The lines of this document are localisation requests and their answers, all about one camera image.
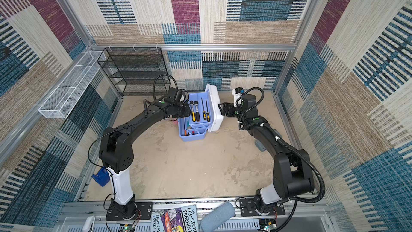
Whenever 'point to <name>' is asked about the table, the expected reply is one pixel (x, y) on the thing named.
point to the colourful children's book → (183, 219)
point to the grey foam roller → (217, 217)
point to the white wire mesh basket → (64, 98)
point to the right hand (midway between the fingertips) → (224, 106)
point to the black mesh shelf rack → (135, 71)
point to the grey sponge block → (259, 145)
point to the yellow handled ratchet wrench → (193, 109)
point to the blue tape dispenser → (102, 176)
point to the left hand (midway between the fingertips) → (191, 110)
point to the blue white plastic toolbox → (197, 130)
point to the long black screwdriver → (204, 112)
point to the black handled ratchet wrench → (193, 115)
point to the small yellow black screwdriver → (207, 113)
